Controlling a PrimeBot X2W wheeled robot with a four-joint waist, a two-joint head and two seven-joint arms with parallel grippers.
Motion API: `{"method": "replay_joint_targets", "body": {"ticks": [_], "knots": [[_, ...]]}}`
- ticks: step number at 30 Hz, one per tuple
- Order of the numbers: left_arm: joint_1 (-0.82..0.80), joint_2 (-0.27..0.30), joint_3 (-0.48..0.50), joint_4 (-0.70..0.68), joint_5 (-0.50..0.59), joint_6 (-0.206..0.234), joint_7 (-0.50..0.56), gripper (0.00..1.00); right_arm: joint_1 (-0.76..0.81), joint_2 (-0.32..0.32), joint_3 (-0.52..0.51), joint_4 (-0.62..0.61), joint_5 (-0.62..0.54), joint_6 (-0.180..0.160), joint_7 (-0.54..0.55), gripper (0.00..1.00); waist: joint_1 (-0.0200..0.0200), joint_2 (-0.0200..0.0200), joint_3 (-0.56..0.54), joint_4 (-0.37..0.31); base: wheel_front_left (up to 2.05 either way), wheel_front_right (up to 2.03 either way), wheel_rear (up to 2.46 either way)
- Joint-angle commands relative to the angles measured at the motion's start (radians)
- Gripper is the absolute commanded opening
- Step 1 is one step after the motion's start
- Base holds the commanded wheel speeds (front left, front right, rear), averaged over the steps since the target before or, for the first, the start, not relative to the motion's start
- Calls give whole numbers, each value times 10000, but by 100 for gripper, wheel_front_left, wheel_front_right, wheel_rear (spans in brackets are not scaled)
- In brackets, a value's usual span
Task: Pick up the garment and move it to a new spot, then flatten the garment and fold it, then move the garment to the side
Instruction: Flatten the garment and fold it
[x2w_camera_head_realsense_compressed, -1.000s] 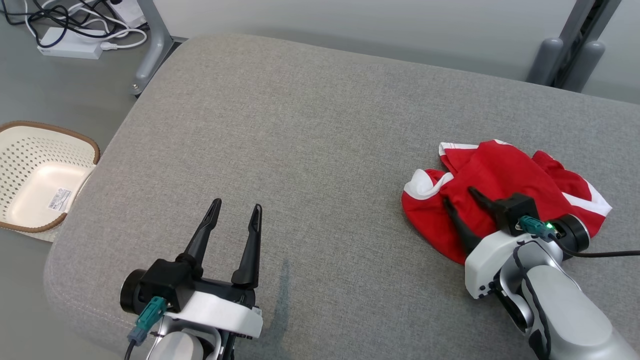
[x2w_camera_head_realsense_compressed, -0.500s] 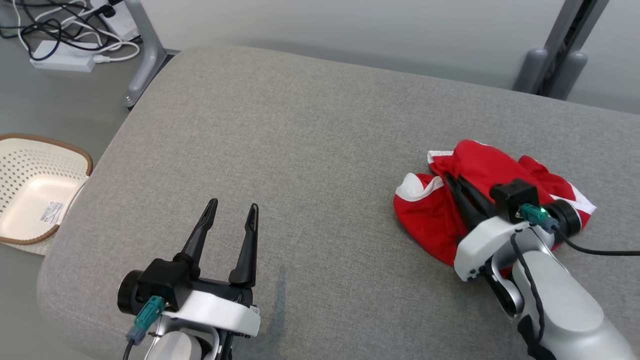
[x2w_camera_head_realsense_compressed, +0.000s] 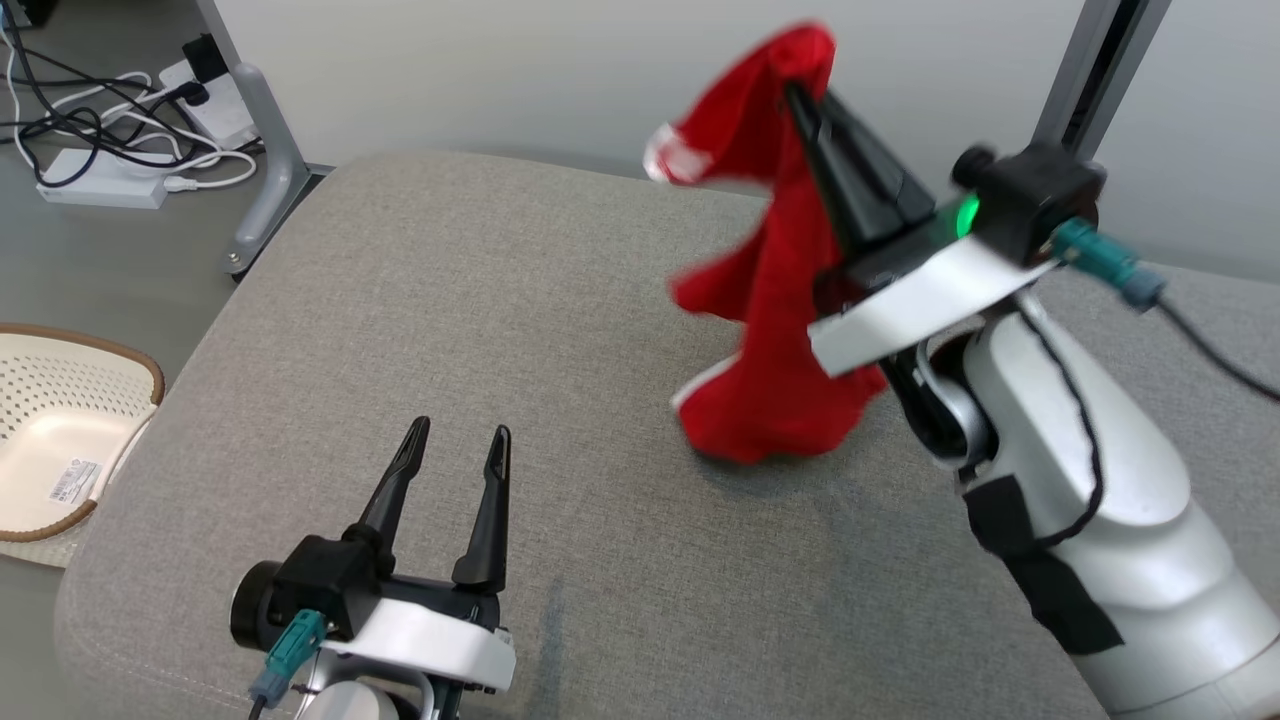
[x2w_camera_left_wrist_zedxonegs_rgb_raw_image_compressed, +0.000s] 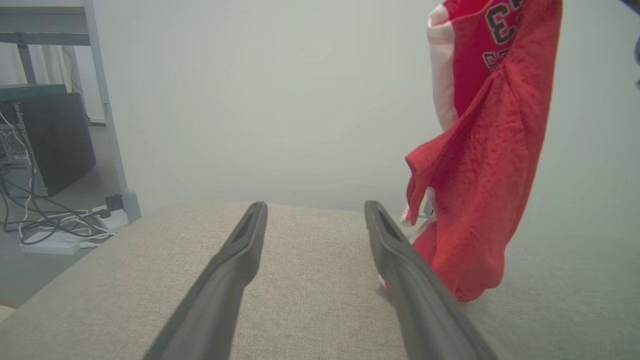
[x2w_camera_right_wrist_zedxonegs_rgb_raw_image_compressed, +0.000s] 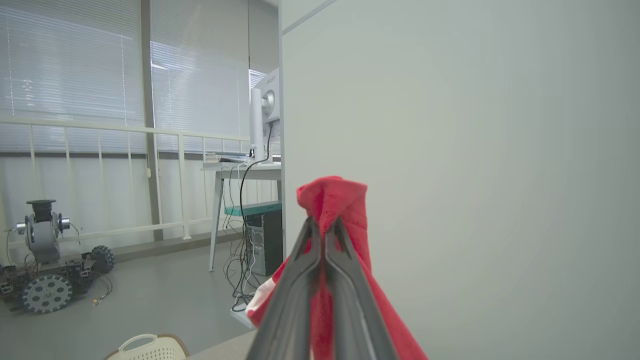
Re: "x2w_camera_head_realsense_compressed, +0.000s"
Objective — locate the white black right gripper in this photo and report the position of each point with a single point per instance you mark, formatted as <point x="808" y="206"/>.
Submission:
<point x="920" y="300"/>

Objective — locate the flat white power strip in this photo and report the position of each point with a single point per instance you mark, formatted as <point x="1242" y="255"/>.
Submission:
<point x="95" y="185"/>

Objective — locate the white power strip with plugs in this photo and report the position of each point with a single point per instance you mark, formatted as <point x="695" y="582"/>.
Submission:
<point x="225" y="110"/>

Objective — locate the red shorts with white trim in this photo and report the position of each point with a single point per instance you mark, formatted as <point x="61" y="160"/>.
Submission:
<point x="770" y="330"/>

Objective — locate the black power adapter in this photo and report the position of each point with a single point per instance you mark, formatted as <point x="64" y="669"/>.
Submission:
<point x="205" y="58"/>

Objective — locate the white laundry basket brown rim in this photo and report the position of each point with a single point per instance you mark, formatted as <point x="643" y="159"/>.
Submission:
<point x="70" y="430"/>

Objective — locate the teal camera connector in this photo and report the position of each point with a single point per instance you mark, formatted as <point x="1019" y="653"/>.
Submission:
<point x="290" y="650"/>
<point x="1105" y="262"/>

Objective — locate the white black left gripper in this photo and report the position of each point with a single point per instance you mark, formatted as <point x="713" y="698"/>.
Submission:
<point x="420" y="630"/>

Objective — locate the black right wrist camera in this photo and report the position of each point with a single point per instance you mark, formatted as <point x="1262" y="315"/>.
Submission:
<point x="1030" y="195"/>

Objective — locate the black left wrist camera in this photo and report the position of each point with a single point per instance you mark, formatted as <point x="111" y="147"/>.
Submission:
<point x="325" y="575"/>

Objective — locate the teal left camera connector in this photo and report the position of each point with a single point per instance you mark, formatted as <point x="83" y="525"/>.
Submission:
<point x="290" y="650"/>

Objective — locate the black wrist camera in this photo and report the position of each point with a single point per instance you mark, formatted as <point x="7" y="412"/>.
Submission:
<point x="325" y="575"/>
<point x="1030" y="195"/>

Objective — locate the teal right camera connector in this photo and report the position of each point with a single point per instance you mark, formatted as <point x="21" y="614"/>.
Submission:
<point x="1105" y="262"/>

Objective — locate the grey partition end leg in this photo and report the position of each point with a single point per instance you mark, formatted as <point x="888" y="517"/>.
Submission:
<point x="265" y="150"/>

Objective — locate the grey double partition post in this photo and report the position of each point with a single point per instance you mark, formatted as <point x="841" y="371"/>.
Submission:
<point x="1095" y="70"/>

